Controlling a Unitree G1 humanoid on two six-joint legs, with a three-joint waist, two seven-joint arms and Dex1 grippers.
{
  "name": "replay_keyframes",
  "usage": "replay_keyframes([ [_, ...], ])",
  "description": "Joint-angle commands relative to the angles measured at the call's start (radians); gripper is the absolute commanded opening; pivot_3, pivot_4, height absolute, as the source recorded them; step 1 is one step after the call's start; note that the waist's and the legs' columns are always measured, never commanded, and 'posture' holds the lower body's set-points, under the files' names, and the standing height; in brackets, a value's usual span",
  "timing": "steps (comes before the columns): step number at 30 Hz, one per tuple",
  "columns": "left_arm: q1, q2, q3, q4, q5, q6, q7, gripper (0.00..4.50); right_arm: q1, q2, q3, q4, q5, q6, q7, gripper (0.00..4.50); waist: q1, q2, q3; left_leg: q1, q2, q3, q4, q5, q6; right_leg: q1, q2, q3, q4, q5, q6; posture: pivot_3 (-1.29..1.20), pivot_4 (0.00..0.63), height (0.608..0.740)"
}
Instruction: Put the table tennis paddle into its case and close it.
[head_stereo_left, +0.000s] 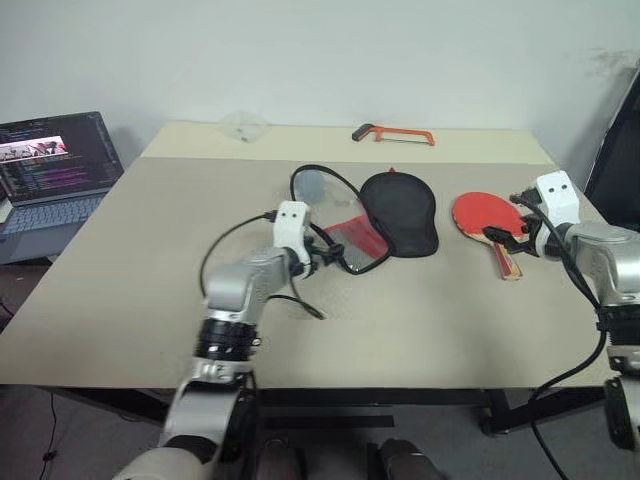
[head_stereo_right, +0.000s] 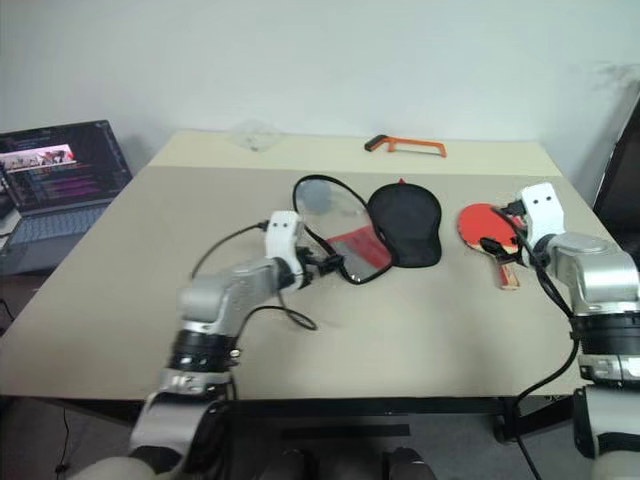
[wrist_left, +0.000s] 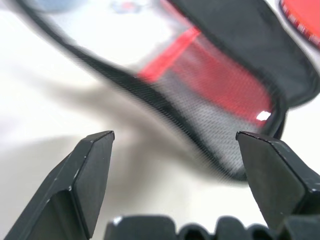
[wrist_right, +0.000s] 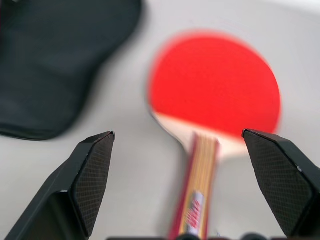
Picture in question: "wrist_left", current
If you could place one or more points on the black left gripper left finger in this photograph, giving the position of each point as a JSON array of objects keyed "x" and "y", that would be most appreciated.
[{"x": 75, "y": 187}]

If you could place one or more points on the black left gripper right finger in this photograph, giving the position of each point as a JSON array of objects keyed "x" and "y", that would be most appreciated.
[{"x": 280, "y": 180}]

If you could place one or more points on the black and red paddle case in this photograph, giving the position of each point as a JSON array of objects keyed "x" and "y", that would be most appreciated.
[{"x": 225, "y": 82}]

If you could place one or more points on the red table tennis paddle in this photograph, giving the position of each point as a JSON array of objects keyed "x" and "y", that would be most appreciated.
[{"x": 303, "y": 17}]

